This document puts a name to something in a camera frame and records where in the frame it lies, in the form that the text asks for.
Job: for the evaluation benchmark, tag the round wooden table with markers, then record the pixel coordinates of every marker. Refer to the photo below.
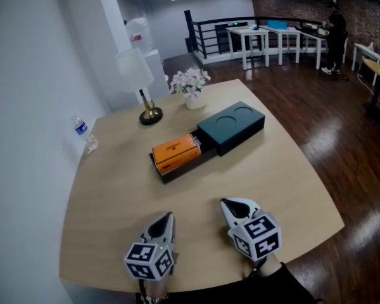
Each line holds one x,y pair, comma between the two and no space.
378,71

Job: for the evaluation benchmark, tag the orange packet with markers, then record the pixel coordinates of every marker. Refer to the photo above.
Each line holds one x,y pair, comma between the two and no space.
174,152

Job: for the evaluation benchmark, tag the person's left forearm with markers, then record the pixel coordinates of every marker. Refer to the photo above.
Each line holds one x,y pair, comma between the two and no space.
153,294

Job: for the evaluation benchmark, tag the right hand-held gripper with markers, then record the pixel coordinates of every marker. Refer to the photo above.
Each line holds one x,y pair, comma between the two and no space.
256,236

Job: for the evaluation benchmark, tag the white tables in background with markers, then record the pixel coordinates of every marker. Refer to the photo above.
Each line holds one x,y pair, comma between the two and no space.
206,36

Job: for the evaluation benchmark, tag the black box drawer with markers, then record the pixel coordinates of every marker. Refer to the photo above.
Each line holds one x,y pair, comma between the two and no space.
183,173

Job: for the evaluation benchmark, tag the large water dispenser jug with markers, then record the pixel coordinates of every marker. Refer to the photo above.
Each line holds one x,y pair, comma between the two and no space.
139,35

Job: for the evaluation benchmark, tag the white flowers in white pot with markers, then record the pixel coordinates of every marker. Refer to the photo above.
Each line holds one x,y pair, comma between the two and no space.
190,82

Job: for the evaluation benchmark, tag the clear water bottle blue label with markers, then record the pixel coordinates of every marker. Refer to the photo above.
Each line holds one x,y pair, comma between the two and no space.
81,128

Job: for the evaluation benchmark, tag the small white side table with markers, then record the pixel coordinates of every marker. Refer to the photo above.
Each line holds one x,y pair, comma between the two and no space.
369,52

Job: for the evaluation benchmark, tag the white water dispenser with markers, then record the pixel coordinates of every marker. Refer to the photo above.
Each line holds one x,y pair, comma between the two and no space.
156,71

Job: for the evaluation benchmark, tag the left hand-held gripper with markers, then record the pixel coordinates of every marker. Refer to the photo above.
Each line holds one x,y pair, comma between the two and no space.
145,261

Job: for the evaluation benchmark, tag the white shade table lamp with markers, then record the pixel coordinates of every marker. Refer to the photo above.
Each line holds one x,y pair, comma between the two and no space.
133,70

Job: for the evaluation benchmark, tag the person's right forearm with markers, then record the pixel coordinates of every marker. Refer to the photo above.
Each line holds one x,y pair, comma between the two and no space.
285,283

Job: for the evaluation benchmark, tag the teal box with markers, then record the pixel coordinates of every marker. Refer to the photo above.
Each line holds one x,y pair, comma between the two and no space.
277,24

